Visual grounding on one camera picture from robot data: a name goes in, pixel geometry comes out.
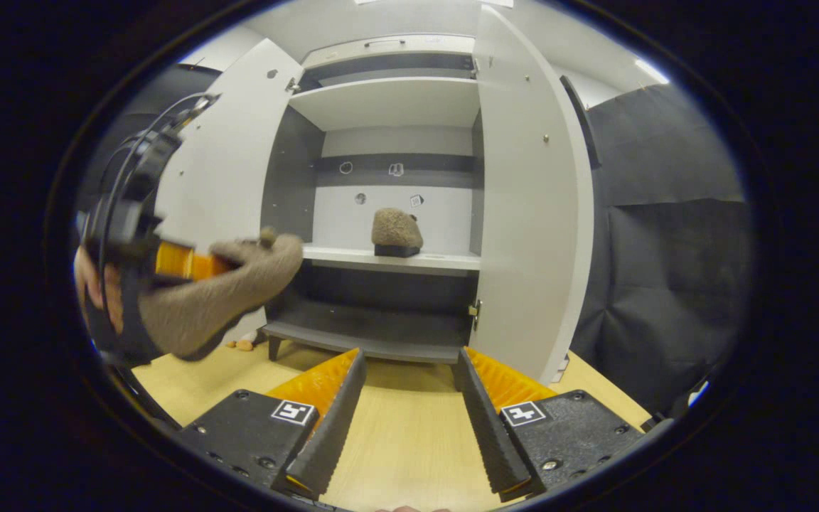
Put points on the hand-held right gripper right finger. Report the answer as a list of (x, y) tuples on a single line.
[(495, 434)]

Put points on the brown suede shoe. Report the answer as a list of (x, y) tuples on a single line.
[(395, 227), (203, 313)]

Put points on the ceiling light panel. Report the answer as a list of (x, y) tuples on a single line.
[(498, 3), (651, 71)]

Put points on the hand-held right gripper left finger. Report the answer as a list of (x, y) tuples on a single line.
[(331, 434)]

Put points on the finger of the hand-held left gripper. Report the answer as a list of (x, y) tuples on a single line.
[(182, 262)]

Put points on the grey white shoe cabinet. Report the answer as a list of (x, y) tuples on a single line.
[(388, 103)]

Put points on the grey cabinet door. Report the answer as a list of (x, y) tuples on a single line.
[(530, 213), (239, 142)]

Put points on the black backdrop cloth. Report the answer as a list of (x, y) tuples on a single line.
[(665, 249)]

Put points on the penguin plush toy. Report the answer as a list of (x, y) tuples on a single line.
[(244, 344)]

